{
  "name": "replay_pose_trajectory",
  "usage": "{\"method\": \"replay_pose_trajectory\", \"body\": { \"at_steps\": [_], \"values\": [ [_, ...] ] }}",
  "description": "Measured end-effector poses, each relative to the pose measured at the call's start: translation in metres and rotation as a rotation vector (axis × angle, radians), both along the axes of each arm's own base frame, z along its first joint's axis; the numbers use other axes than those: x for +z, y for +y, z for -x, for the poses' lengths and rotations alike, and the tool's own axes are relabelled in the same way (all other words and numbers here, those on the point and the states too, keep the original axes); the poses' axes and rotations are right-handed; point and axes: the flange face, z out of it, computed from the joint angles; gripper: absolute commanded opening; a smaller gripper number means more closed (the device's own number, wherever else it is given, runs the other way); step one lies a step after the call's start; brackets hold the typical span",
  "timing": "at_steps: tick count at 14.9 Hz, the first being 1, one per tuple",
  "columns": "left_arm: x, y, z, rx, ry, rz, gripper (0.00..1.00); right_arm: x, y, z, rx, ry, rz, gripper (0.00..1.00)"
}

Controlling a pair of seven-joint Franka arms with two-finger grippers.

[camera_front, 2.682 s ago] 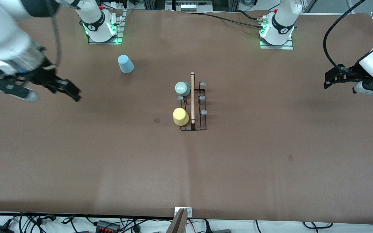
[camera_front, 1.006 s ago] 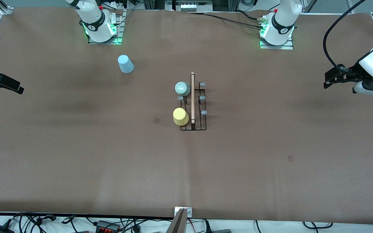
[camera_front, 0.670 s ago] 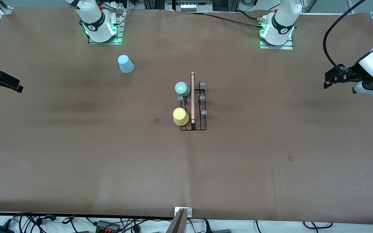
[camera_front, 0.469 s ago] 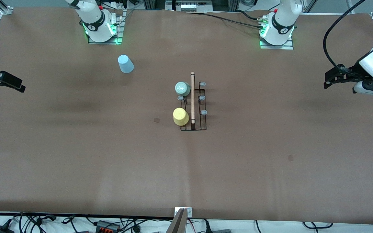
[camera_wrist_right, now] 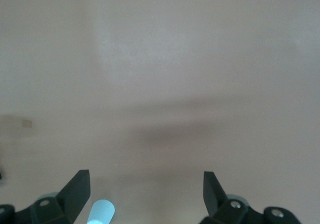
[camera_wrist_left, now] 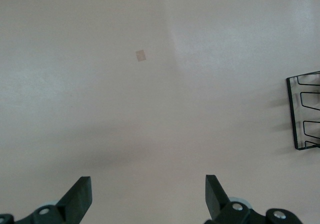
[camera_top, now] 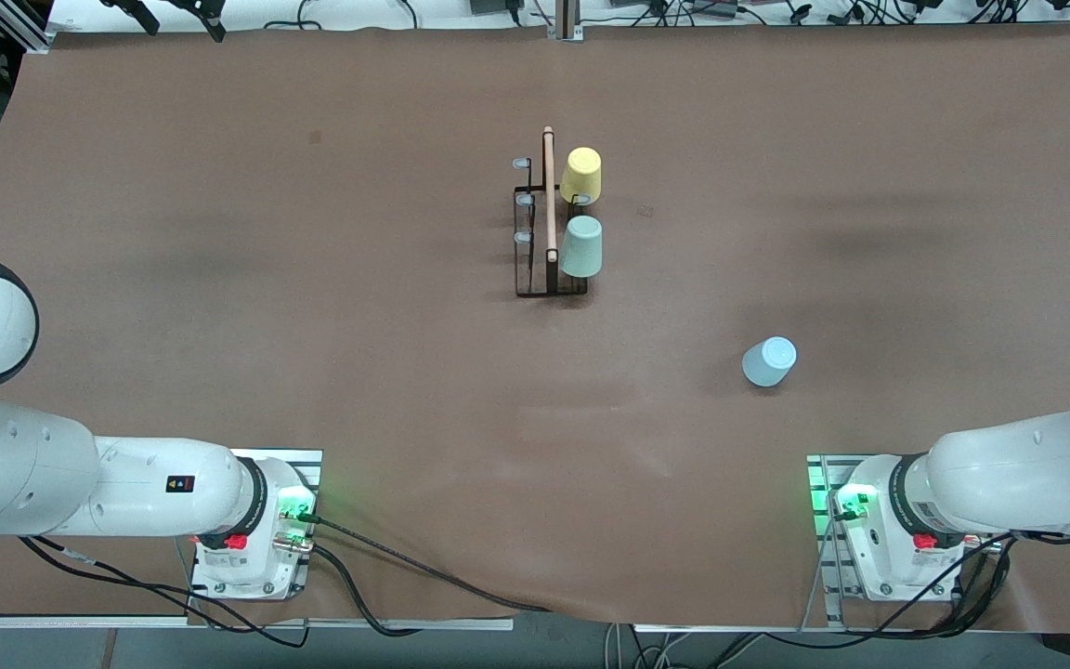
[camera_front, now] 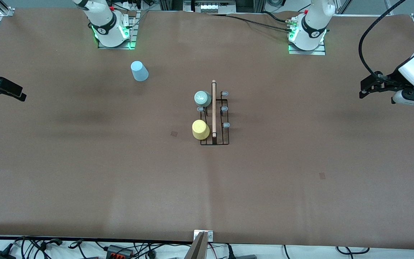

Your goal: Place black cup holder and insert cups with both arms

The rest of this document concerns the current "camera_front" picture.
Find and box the aluminium profile bar with bracket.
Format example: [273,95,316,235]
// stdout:
[185,230,214,259]

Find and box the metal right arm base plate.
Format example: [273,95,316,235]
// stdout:
[97,14,138,50]

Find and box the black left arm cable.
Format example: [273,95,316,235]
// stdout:
[359,0,408,78]

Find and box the brown table mat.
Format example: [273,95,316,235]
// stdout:
[0,7,414,250]

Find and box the short black table cable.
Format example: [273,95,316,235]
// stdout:
[261,11,290,24]

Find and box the white power strip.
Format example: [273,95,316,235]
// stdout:
[193,0,237,14]

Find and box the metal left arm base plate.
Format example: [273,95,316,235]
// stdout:
[288,40,326,55]

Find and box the yellow plastic cup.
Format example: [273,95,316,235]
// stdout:
[192,120,210,140]

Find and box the pale green plastic cup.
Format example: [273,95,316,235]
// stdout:
[194,91,212,108]

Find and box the light blue plastic cup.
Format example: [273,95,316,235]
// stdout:
[130,60,149,82]

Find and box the black wire cup holder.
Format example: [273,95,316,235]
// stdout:
[196,80,230,146]

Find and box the long black table cable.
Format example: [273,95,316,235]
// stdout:
[207,14,294,33]

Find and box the black box with orange connectors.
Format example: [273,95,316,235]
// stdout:
[106,245,134,259]

